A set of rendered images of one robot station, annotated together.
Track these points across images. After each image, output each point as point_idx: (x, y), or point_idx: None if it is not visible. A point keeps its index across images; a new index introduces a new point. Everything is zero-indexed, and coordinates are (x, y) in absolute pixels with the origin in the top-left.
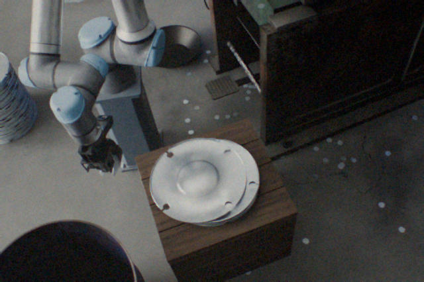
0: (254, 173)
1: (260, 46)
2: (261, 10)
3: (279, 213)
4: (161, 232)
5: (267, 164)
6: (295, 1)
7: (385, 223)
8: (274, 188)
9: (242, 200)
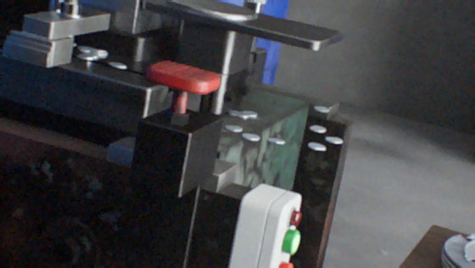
0: (459, 242)
1: (338, 172)
2: (284, 153)
3: (457, 233)
4: None
5: (421, 250)
6: (263, 91)
7: None
8: (438, 241)
9: None
